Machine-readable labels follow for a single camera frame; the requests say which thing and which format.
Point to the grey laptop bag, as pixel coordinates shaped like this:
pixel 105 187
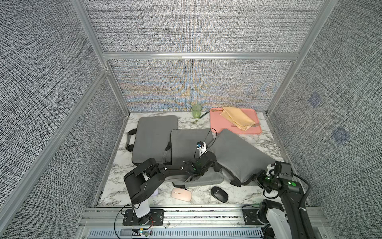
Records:
pixel 184 148
pixel 152 139
pixel 237 160

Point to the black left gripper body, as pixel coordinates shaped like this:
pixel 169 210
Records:
pixel 215 164

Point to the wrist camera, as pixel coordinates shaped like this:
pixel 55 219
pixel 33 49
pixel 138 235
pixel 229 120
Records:
pixel 280 170
pixel 201 148

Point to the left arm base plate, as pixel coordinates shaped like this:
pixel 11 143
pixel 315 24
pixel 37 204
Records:
pixel 154 218

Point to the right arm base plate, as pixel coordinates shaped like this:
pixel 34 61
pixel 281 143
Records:
pixel 250 216

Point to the pink tray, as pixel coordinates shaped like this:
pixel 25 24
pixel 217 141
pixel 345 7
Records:
pixel 219 123

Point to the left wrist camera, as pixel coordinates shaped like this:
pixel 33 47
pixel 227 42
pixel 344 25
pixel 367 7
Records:
pixel 201 148

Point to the tan folded cloth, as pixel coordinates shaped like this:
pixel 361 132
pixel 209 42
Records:
pixel 238 118

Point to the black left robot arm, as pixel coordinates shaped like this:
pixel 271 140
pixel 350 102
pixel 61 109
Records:
pixel 142 181

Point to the green plastic cup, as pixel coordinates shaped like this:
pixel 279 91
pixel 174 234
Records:
pixel 196 110

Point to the pink computer mouse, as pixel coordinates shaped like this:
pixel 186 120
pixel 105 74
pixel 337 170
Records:
pixel 181 194

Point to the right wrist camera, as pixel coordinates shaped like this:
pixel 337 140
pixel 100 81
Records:
pixel 280 170

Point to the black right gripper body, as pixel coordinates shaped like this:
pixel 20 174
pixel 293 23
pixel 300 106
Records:
pixel 266 181

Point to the aluminium front rail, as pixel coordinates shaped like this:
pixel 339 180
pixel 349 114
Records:
pixel 188 222

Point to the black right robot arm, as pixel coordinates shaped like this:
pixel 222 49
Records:
pixel 285 213

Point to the black computer mouse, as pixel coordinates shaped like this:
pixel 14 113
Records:
pixel 219 194

